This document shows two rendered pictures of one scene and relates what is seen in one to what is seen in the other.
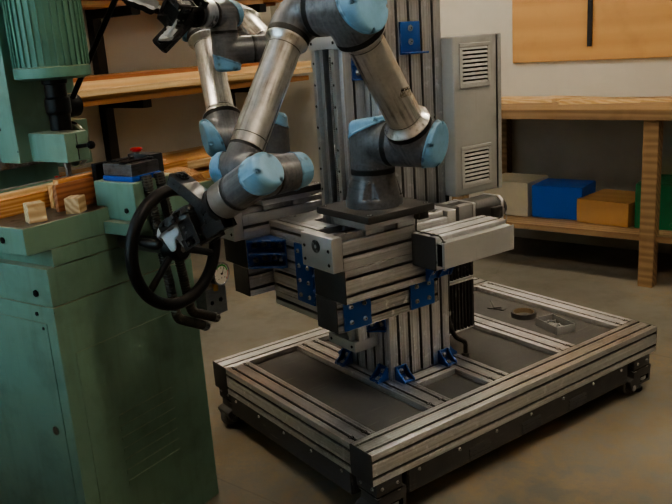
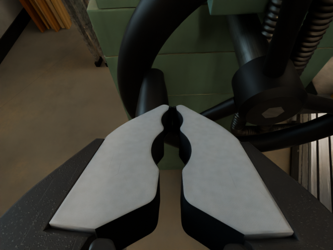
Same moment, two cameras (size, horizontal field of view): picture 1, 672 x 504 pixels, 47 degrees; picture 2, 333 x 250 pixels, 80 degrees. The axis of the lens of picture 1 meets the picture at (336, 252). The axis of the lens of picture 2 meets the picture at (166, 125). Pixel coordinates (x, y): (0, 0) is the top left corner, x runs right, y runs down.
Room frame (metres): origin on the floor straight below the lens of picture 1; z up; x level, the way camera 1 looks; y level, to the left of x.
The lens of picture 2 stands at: (1.57, 0.31, 0.97)
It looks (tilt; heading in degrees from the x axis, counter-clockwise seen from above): 60 degrees down; 59
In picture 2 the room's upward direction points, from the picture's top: 4 degrees counter-clockwise
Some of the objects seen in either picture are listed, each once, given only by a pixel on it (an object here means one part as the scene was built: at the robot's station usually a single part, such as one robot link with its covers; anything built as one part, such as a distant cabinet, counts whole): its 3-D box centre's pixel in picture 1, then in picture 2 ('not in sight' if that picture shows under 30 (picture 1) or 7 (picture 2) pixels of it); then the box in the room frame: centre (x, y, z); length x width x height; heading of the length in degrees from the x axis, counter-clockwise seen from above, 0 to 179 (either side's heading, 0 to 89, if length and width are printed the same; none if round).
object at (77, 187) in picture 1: (96, 189); not in sight; (1.87, 0.57, 0.93); 0.24 x 0.01 x 0.06; 146
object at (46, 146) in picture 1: (60, 149); not in sight; (1.93, 0.66, 1.03); 0.14 x 0.07 x 0.09; 56
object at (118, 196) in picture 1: (137, 195); not in sight; (1.84, 0.46, 0.91); 0.15 x 0.14 x 0.09; 146
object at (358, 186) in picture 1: (373, 185); not in sight; (2.01, -0.11, 0.87); 0.15 x 0.15 x 0.10
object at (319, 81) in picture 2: (201, 298); (315, 85); (2.05, 0.38, 0.58); 0.12 x 0.08 x 0.08; 56
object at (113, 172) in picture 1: (136, 164); not in sight; (1.84, 0.46, 0.99); 0.13 x 0.11 x 0.06; 146
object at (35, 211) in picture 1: (35, 211); not in sight; (1.68, 0.65, 0.92); 0.04 x 0.04 x 0.04; 35
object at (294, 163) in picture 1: (279, 172); not in sight; (1.54, 0.10, 0.99); 0.11 x 0.11 x 0.08; 53
